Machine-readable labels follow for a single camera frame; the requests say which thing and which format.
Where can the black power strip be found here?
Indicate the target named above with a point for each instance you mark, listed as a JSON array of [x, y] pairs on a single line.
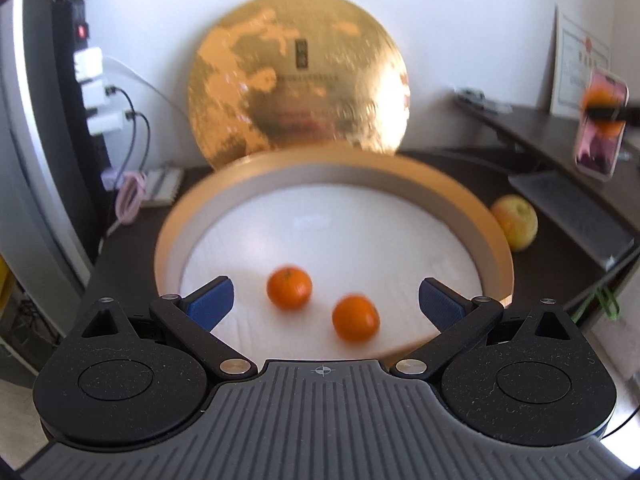
[[75, 20]]

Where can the tangerine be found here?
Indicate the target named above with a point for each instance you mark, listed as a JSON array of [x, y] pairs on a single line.
[[289, 287], [600, 94], [356, 319]]

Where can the framed certificate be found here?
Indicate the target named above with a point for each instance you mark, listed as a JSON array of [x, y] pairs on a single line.
[[575, 65]]

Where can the pink smartphone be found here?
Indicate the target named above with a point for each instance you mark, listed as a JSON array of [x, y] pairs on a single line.
[[597, 152]]

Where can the round gold box lid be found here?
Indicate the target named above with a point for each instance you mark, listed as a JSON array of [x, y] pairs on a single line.
[[295, 80]]

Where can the yellow-red apple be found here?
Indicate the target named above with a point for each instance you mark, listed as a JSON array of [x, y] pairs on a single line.
[[516, 222]]

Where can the round gold gift box base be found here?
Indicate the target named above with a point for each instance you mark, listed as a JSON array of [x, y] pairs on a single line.
[[325, 220]]

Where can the silver computer tower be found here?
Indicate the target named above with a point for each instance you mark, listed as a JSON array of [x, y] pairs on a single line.
[[30, 135]]

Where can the large white charger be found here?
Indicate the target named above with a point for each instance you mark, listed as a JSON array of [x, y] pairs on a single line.
[[89, 62]]

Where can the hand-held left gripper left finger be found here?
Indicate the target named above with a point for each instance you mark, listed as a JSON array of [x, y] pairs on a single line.
[[212, 304]]

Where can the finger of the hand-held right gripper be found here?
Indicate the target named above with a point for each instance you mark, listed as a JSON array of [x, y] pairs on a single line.
[[612, 112]]

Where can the white ribbed block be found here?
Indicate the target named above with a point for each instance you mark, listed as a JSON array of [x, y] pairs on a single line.
[[162, 186]]

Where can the flat white charger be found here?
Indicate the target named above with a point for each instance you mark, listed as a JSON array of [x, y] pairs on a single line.
[[105, 123]]

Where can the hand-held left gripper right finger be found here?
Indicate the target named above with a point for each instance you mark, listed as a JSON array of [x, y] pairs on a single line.
[[440, 304]]

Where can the dark wooden desk shelf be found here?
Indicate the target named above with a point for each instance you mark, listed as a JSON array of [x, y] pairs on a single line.
[[540, 125]]

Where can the yellow plastic basket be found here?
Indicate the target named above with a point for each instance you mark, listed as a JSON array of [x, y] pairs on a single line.
[[4, 282]]

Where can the green clip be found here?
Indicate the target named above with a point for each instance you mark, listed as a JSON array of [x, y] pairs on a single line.
[[602, 302]]

